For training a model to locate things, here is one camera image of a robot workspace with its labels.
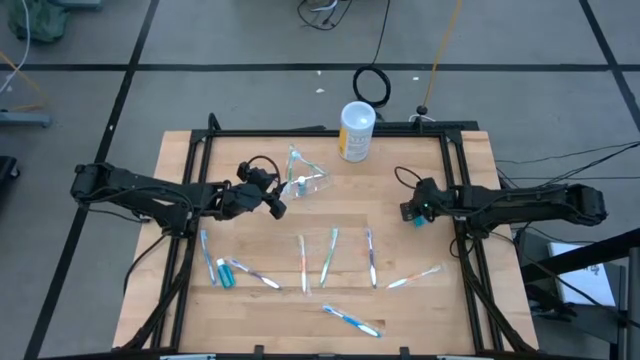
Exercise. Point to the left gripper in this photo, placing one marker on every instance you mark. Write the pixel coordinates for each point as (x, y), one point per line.
(245, 200)

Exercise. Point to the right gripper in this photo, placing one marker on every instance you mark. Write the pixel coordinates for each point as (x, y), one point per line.
(435, 200)

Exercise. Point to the teal mouthwash bottle white cap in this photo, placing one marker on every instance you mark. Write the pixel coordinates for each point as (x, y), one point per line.
(226, 276)
(301, 186)
(419, 222)

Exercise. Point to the green toothbrush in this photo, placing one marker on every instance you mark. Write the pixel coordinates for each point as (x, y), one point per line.
(291, 167)
(328, 257)

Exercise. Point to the clear acrylic organizer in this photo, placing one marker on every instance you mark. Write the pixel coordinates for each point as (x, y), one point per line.
(315, 182)

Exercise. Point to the orange toothbrush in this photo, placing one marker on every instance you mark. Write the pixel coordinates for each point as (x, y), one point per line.
(302, 265)
(412, 277)

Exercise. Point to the purple toothbrush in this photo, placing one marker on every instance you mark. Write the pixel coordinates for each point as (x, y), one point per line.
(371, 257)
(252, 273)

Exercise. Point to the blue toothbrush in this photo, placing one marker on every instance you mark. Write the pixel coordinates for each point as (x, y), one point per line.
(206, 255)
(352, 321)

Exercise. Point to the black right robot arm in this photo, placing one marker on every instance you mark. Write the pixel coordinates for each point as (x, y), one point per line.
(525, 202)

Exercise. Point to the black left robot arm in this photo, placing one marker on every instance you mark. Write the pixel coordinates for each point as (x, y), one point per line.
(150, 195)

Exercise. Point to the white canister yellow label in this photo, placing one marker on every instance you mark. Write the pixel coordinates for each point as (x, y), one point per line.
(356, 135)

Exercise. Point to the white box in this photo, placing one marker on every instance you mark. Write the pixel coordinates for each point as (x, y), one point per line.
(580, 280)

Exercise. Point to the black metal beam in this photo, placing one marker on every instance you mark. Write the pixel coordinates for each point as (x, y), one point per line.
(600, 247)

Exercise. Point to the grey metal foot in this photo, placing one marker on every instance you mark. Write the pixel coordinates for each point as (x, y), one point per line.
(25, 120)

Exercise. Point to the green bag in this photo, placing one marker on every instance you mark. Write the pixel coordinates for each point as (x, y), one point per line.
(40, 20)

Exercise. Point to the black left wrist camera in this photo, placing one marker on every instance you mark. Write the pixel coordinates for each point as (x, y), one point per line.
(255, 175)

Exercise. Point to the black aluminium table frame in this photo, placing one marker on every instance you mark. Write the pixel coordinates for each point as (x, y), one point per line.
(275, 133)

